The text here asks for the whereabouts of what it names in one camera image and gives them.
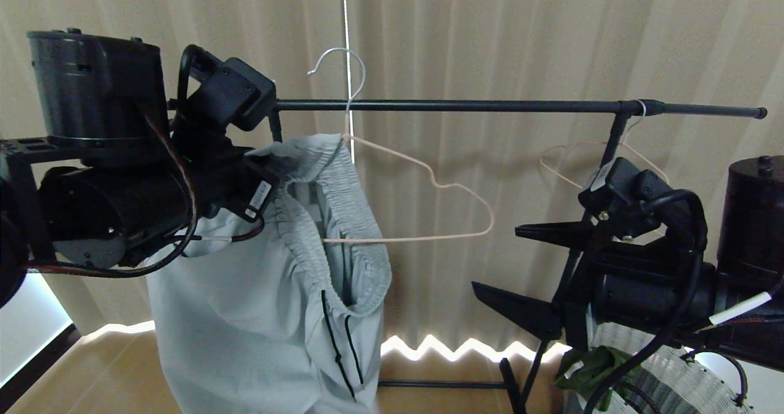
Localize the white laundry basket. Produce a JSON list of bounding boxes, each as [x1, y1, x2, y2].
[[563, 325, 755, 414]]

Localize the pink clothes hanger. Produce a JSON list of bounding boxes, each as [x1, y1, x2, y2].
[[307, 47, 495, 245], [539, 115, 672, 192]]

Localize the beige curtain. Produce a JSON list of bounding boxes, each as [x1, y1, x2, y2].
[[0, 0, 784, 363]]

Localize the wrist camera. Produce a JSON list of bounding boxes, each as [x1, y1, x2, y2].
[[176, 45, 277, 134], [578, 157, 709, 244]]

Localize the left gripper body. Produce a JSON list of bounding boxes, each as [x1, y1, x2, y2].
[[37, 134, 277, 271]]

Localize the black clothes rack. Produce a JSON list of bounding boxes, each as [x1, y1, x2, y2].
[[268, 99, 768, 414]]

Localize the green long-sleeved shirt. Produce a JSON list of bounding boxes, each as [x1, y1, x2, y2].
[[554, 345, 644, 410]]

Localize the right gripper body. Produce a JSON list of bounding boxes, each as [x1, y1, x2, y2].
[[551, 217, 784, 372]]

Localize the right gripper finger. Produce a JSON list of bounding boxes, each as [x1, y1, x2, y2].
[[472, 281, 564, 342], [514, 221, 598, 250]]

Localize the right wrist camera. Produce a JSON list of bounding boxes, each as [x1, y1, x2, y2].
[[578, 157, 709, 244]]

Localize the pale grey shorts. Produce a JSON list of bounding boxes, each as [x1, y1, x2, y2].
[[145, 133, 393, 414]]

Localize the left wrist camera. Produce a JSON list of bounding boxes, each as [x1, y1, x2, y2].
[[176, 45, 277, 134]]

